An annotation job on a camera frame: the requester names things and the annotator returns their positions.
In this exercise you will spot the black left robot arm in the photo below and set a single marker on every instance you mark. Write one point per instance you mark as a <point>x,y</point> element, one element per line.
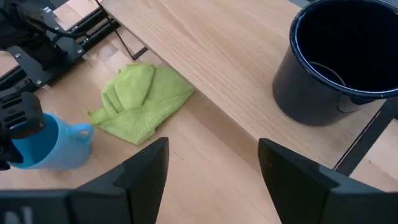
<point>18,28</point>

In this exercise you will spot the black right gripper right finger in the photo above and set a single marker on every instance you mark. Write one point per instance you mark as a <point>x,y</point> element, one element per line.
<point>295,186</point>

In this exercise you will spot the dark navy mug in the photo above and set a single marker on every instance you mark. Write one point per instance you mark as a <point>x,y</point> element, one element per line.
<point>298,93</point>

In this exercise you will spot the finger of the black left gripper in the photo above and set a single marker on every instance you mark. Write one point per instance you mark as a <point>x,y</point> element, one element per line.
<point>21,115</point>
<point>7,154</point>

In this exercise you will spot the green microfibre cloth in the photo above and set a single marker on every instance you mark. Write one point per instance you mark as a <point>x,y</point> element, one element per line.
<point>140,109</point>

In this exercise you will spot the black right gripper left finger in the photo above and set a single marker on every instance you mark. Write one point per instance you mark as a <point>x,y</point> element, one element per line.
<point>140,186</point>

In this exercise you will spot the light blue plastic mug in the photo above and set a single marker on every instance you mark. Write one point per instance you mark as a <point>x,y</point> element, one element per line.
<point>68,149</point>

